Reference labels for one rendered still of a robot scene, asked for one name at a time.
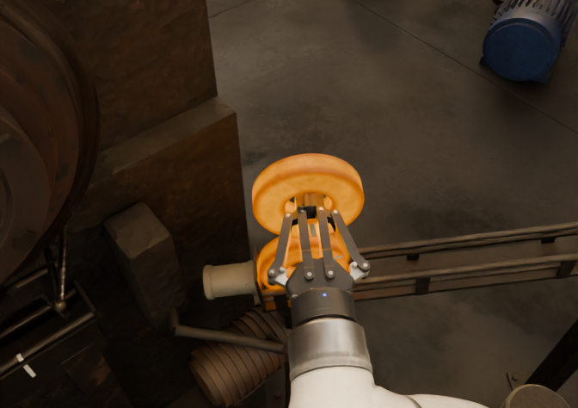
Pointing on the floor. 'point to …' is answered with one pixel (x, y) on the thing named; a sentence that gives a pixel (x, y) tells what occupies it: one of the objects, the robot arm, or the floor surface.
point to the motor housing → (240, 361)
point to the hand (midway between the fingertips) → (308, 192)
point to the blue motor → (531, 29)
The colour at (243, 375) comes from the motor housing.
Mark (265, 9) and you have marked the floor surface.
